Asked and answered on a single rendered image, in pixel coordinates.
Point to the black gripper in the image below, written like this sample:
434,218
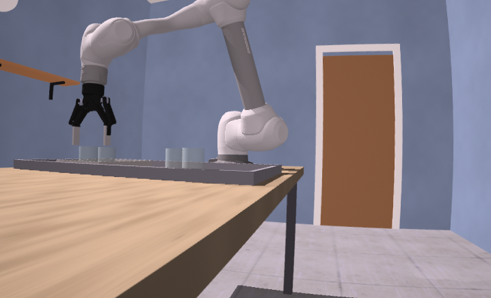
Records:
93,98

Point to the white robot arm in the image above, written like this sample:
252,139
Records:
257,128

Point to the pale grey cylinder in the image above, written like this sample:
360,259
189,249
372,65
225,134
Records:
106,154
88,153
193,158
173,157

